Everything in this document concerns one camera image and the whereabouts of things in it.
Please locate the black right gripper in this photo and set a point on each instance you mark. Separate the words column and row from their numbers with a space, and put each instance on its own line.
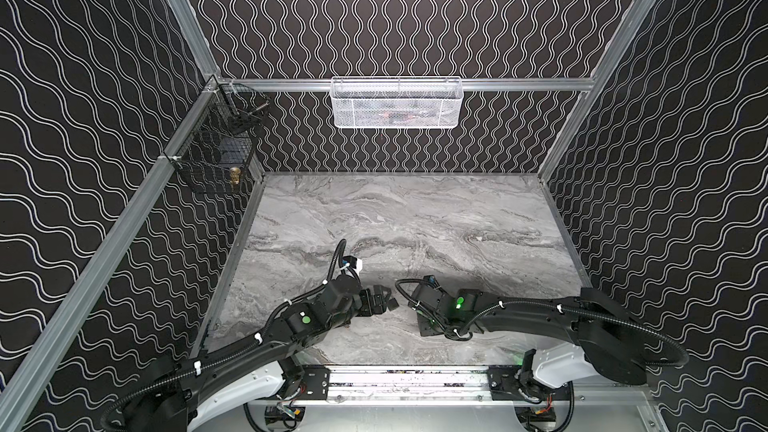
column 420, row 307

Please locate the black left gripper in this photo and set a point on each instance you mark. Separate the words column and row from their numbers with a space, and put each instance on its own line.
column 365, row 300

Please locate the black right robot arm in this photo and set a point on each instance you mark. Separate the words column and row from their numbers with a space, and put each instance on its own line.
column 616, row 345

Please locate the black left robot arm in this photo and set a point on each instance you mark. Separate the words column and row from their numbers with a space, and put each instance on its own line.
column 172, row 394

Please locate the brass padlock in basket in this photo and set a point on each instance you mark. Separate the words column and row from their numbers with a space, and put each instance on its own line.
column 235, row 174

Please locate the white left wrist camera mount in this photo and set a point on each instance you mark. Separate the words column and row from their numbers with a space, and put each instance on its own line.
column 351, row 264

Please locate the aluminium linear rail base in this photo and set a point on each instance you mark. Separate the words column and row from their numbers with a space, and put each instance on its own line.
column 391, row 385

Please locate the white wire mesh basket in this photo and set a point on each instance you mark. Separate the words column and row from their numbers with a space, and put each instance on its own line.
column 396, row 109

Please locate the aluminium horizontal back rail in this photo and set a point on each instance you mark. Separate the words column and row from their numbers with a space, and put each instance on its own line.
column 414, row 83

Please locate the black wire mesh basket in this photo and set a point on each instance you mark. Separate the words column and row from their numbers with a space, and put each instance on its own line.
column 225, row 136

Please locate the aluminium left side rail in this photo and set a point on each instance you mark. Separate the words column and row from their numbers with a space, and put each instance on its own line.
column 33, row 375

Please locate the aluminium frame corner post left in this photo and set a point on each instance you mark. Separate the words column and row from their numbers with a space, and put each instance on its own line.
column 191, row 31

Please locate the aluminium frame corner post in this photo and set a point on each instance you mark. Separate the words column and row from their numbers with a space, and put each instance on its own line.
column 622, row 38
column 191, row 31

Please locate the aluminium frame corner post right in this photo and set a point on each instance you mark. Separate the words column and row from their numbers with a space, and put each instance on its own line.
column 622, row 38

